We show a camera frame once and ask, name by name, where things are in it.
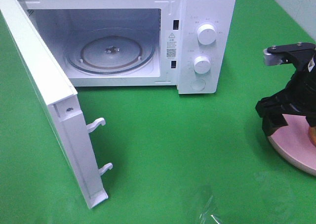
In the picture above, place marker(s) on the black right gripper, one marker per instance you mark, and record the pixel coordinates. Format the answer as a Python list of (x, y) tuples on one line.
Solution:
[(298, 98)]

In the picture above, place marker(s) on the pink round plate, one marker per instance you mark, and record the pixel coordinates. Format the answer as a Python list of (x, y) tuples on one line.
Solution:
[(293, 143)]

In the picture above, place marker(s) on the burger with lettuce and cheese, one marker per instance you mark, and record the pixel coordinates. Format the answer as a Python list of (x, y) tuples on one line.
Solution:
[(312, 135)]

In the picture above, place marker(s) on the round microwave door button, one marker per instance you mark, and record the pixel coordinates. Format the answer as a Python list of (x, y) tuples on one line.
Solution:
[(198, 85)]

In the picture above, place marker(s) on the white microwave door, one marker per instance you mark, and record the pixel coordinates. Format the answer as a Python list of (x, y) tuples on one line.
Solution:
[(60, 102)]

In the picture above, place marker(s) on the lower white microwave knob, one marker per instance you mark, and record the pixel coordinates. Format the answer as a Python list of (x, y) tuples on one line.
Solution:
[(202, 64)]

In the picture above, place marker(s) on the white microwave knob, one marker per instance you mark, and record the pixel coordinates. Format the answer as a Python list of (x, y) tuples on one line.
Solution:
[(206, 34), (202, 64)]

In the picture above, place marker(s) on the upper white microwave knob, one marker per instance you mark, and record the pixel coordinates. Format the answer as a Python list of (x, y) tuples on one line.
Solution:
[(206, 34)]

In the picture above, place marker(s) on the white microwave oven body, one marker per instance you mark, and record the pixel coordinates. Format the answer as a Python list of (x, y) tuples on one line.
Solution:
[(174, 23)]

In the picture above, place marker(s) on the clear tape piece on table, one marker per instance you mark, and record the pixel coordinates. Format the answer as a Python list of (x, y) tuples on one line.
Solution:
[(209, 215)]

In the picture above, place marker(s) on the glass microwave turntable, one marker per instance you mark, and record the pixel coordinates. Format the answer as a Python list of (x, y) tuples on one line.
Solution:
[(111, 50)]

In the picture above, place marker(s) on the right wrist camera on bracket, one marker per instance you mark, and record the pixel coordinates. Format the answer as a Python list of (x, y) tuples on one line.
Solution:
[(301, 55)]

